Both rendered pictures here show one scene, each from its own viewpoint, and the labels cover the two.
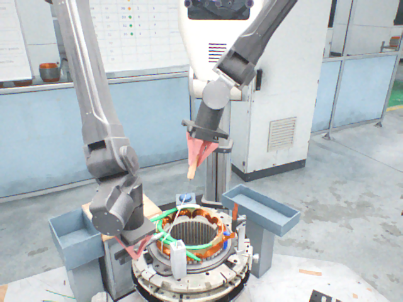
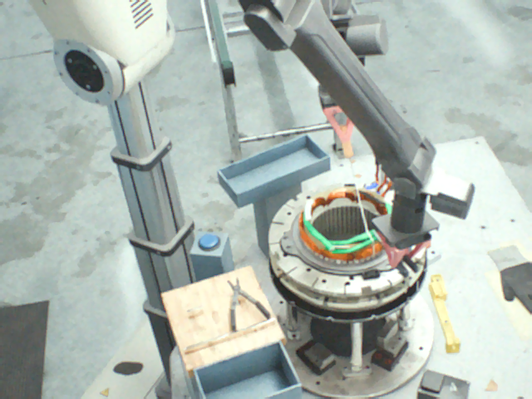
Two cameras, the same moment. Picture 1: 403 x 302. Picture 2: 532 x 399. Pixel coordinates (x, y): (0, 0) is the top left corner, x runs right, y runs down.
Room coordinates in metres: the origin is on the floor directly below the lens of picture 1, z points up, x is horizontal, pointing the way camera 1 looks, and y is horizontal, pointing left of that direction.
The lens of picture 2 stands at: (0.43, 1.10, 2.17)
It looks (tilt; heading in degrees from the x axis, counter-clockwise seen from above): 42 degrees down; 292
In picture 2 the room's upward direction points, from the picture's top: 7 degrees counter-clockwise
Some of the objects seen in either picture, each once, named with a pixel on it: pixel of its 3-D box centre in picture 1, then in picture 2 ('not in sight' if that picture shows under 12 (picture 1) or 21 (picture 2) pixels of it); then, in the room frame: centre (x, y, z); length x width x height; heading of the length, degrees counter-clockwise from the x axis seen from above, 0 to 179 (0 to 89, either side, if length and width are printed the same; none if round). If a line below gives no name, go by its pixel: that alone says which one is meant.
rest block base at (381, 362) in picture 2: not in sight; (390, 352); (0.57, 0.10, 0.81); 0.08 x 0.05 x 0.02; 70
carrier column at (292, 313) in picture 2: not in sight; (290, 300); (0.80, 0.08, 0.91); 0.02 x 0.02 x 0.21
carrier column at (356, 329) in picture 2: not in sight; (356, 341); (0.64, 0.16, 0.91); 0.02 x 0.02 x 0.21
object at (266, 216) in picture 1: (256, 235); (278, 207); (0.91, -0.19, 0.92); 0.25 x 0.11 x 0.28; 45
